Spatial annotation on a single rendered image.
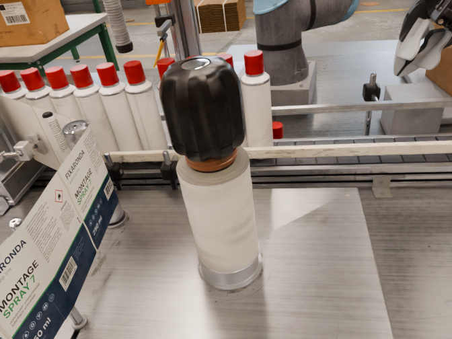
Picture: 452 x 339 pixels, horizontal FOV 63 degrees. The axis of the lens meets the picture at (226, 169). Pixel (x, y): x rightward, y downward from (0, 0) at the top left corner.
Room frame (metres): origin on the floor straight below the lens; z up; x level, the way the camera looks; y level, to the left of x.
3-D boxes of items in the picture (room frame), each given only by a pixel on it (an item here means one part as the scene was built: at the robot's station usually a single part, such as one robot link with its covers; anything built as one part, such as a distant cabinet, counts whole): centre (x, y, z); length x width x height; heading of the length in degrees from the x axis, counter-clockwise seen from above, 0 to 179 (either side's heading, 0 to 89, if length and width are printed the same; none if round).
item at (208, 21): (4.86, -0.19, 0.16); 0.65 x 0.54 x 0.32; 74
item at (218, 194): (0.35, 0.01, 1.03); 0.09 x 0.09 x 0.30
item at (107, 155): (0.61, 0.21, 0.89); 0.06 x 0.03 x 0.12; 168
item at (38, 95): (0.71, 0.34, 0.98); 0.05 x 0.05 x 0.20
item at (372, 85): (0.64, -0.31, 0.91); 0.07 x 0.03 x 0.16; 168
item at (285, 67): (0.95, -0.19, 0.94); 0.15 x 0.15 x 0.10
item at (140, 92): (0.66, 0.14, 0.98); 0.05 x 0.05 x 0.20
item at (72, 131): (0.48, 0.20, 0.97); 0.05 x 0.05 x 0.19
